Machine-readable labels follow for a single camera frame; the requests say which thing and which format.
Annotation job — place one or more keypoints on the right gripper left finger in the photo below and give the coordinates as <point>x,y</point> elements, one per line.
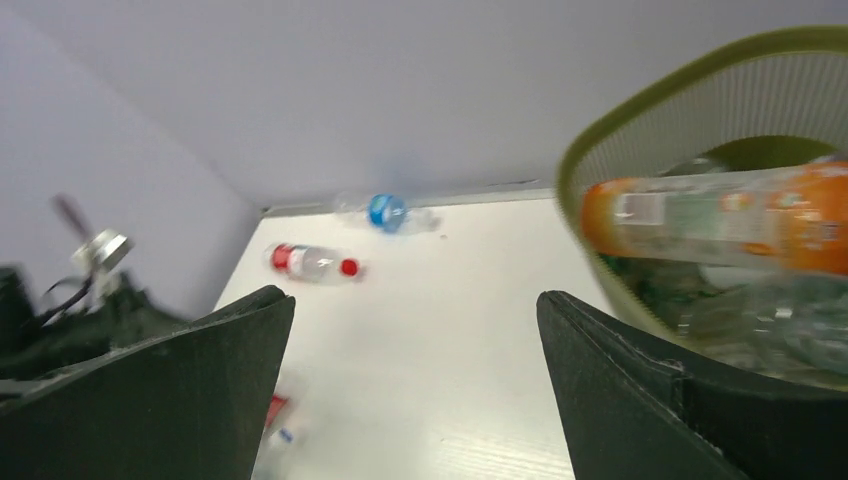
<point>187,405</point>

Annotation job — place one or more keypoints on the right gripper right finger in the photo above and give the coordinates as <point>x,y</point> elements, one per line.
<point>635,406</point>

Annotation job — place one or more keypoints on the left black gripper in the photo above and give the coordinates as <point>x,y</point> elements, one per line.
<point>35,344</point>

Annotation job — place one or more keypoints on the clear bottle red label top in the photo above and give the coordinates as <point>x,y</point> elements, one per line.
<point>313,264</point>

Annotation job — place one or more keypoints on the clear bottle red label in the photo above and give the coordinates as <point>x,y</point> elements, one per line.
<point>313,264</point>
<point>280,405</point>

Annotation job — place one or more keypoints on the orange drink bottle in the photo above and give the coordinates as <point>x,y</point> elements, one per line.
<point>780,218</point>

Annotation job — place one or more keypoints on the clear bottle blue label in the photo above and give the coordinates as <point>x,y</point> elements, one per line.
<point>387,213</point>

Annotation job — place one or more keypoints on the green mesh waste bin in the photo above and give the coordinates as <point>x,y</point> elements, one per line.
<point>777,99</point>

